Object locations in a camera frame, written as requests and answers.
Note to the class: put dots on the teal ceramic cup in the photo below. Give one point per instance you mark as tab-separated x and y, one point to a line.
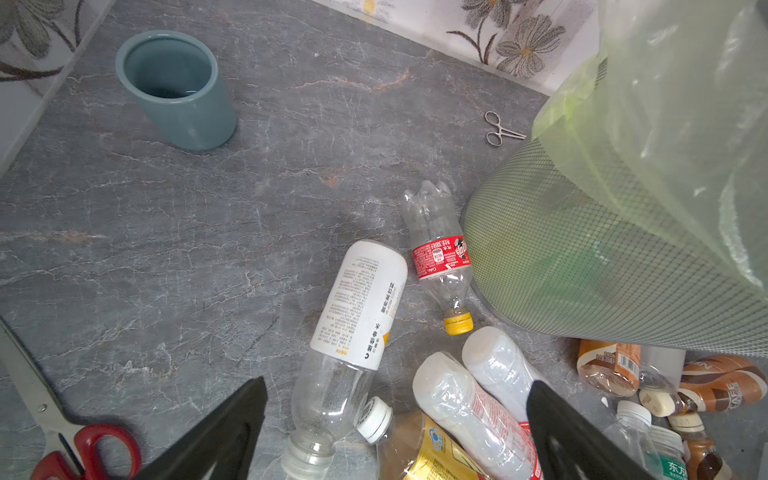
177	82

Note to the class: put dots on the brown swirl coffee bottle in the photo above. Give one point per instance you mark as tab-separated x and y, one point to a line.
712	384

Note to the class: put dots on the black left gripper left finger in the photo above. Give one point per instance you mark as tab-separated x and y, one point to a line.
222	445

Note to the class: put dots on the clear bottle red cap upper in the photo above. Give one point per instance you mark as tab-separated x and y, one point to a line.
500	367

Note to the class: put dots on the orange brown coffee bottle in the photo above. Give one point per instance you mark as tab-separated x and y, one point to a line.
611	367

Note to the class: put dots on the white label clear bottle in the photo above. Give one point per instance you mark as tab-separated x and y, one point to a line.
344	354

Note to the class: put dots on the clear bottle red cap lower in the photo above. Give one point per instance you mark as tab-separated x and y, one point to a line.
493	438

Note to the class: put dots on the red handled scissors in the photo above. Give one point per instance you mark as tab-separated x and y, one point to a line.
71	450

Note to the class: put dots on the green mesh waste bin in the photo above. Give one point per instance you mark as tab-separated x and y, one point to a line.
550	258

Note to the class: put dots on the clear bottle red cap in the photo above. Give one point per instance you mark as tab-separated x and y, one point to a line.
493	438
500	367

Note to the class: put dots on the red label yellow cap bottle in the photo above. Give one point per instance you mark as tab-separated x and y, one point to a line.
440	252

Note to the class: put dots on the green plastic bin liner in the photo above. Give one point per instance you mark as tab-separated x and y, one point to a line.
666	125

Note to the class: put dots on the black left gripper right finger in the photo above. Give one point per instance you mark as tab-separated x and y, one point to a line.
570	447

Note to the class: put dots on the green label water bottle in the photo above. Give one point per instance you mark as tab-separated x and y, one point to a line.
669	446

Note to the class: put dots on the clear crushed water bottle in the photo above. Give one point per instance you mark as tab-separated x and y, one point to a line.
630	432

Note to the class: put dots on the frosted clear square bottle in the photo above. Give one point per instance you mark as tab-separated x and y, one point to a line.
661	368

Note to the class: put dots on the brown coffee bottle label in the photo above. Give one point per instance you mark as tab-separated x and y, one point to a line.
703	460

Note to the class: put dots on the yellow red label tea bottle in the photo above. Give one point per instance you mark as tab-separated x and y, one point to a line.
413	446

